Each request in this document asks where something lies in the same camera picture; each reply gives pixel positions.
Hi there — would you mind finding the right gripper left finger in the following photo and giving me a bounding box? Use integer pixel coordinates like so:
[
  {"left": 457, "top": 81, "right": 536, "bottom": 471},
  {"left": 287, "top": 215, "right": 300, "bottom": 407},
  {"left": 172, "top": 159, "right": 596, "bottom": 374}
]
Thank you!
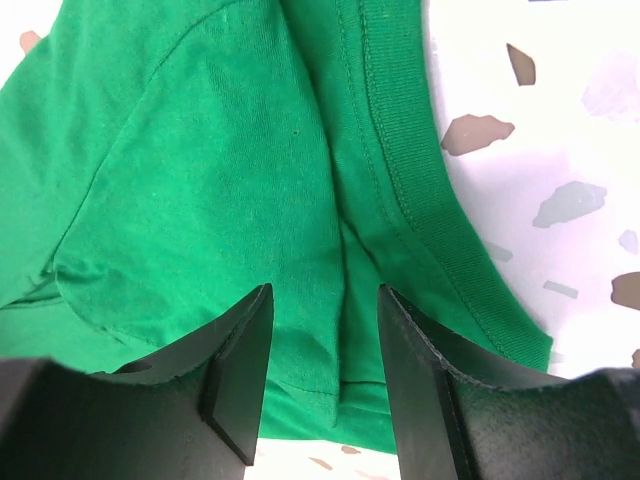
[{"left": 1, "top": 284, "right": 273, "bottom": 480}]

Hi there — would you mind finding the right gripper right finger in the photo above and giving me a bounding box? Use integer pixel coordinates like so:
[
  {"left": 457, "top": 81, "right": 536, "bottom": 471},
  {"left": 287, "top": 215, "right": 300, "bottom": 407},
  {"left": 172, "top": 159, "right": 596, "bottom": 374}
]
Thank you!
[{"left": 378, "top": 286, "right": 639, "bottom": 480}]

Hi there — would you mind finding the green polo shirt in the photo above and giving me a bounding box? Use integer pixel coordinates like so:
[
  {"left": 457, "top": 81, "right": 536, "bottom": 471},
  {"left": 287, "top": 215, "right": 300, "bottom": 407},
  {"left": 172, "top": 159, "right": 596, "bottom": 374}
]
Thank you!
[{"left": 1, "top": 1, "right": 552, "bottom": 453}]

